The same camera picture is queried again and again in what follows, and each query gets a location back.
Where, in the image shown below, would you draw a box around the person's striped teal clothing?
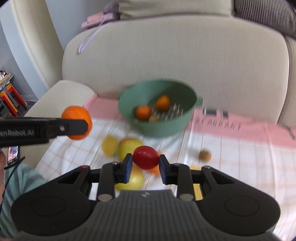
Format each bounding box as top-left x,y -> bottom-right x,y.
0,163 -> 47,238

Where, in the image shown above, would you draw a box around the brown longan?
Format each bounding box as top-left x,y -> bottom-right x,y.
198,150 -> 212,162

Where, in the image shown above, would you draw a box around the red and orange stools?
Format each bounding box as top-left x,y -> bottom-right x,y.
0,71 -> 28,116

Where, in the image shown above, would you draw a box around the cream door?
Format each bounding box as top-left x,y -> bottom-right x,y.
10,0 -> 64,90

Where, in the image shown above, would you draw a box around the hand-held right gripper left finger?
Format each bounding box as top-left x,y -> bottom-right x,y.
58,153 -> 134,202

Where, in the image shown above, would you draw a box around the black cable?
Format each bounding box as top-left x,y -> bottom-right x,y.
0,157 -> 26,216

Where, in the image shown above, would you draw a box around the green colander bowl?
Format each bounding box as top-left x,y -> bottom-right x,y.
118,79 -> 203,138

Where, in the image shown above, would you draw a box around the beige sofa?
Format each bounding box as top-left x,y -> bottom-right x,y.
23,15 -> 296,172

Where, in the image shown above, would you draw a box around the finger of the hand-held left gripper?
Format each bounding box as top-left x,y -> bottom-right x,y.
47,118 -> 89,139

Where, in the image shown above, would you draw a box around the houndstooth cushion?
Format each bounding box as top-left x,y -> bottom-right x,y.
233,0 -> 296,39

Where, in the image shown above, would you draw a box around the yellow-green apple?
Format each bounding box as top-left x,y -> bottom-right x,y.
117,138 -> 144,161
115,166 -> 146,191

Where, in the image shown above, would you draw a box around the beige cushion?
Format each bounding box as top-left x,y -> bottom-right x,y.
117,0 -> 235,20

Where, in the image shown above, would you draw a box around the pink box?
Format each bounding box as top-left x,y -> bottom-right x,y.
81,13 -> 114,29

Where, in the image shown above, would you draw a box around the red cherry tomato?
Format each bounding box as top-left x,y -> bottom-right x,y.
132,146 -> 159,170

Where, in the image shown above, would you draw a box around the grey plush toy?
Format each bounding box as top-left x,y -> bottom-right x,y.
104,1 -> 121,20

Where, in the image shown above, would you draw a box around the lemon print checked tablecloth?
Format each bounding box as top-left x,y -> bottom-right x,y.
35,94 -> 296,240

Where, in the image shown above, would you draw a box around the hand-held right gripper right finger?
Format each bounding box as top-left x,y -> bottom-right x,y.
158,154 -> 234,201

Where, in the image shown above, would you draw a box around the smartphone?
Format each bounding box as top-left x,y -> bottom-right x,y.
8,146 -> 20,163

